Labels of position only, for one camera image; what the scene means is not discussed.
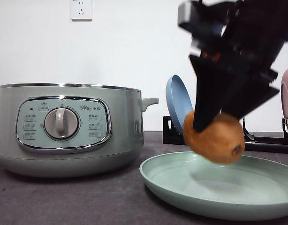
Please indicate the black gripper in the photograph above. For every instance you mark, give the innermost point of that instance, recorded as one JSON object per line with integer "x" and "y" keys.
{"x": 243, "y": 36}

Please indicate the brown potato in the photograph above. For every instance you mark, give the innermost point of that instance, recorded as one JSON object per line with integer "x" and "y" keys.
{"x": 221, "y": 141}

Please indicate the green plate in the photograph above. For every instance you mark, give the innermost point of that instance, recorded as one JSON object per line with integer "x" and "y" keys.
{"x": 245, "y": 189}

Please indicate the blue plate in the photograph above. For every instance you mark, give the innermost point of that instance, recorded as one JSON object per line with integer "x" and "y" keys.
{"x": 179, "y": 101}

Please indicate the black plate rack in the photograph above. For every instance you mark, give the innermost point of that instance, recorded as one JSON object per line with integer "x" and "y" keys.
{"x": 268, "y": 144}

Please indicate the green electric steamer pot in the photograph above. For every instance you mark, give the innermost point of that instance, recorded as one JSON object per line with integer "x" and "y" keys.
{"x": 70, "y": 130}

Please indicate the white wall socket left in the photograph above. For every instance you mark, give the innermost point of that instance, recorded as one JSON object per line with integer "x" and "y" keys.
{"x": 81, "y": 10}

